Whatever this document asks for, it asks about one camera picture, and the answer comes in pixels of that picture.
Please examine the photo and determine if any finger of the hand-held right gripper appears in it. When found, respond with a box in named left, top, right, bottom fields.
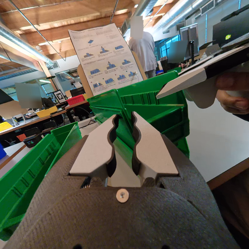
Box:
left=156, top=67, right=207, bottom=99
left=179, top=55, right=214, bottom=76

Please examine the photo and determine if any long wooden table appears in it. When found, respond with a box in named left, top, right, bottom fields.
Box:
left=0, top=100, right=92, bottom=135

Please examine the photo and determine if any cardboard board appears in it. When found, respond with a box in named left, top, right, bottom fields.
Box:
left=0, top=100, right=28, bottom=119

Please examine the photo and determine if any black panel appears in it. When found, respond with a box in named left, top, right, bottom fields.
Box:
left=0, top=88, right=14, bottom=104

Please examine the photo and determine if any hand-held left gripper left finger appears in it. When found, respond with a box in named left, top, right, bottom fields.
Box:
left=69, top=114, right=119, bottom=178

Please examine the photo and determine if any clear acrylic box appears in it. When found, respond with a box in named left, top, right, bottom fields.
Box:
left=12, top=114, right=26, bottom=126

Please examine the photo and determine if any printed instruction poster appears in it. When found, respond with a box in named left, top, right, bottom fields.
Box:
left=68, top=23, right=144, bottom=96

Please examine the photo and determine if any black cable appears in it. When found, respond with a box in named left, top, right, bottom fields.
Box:
left=79, top=120, right=96, bottom=129

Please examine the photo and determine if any silver ventilation duct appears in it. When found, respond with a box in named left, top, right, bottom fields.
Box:
left=0, top=23, right=54, bottom=67
left=152, top=0, right=214, bottom=33

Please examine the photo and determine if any green plastic bin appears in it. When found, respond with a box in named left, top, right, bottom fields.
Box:
left=87, top=71, right=185, bottom=136
left=95, top=113, right=190, bottom=159
left=0, top=122, right=82, bottom=241
left=90, top=105, right=190, bottom=144

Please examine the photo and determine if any person's right hand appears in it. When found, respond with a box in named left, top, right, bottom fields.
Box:
left=216, top=72, right=249, bottom=115

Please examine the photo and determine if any black floor lamp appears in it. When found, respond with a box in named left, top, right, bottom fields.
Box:
left=46, top=76, right=59, bottom=92

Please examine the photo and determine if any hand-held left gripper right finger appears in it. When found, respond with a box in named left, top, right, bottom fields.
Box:
left=131, top=111, right=179, bottom=180

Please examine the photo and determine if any red plastic bin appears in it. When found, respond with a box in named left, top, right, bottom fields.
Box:
left=66, top=95, right=87, bottom=105

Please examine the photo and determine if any black and white tag sign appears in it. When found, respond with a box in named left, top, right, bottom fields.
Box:
left=53, top=90, right=66, bottom=103

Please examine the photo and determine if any black charger device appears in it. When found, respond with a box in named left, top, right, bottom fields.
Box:
left=23, top=134, right=42, bottom=148

